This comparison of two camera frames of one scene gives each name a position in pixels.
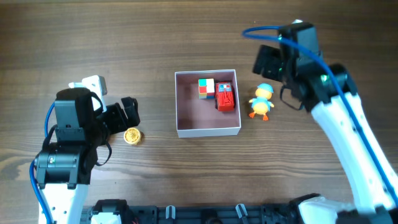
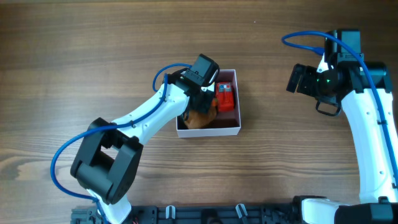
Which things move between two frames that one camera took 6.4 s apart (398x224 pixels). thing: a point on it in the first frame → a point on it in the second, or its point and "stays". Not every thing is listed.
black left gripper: (120, 119) → (203, 107)
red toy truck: (225, 96) stays
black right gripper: (270, 63) → (298, 78)
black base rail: (208, 214) stays
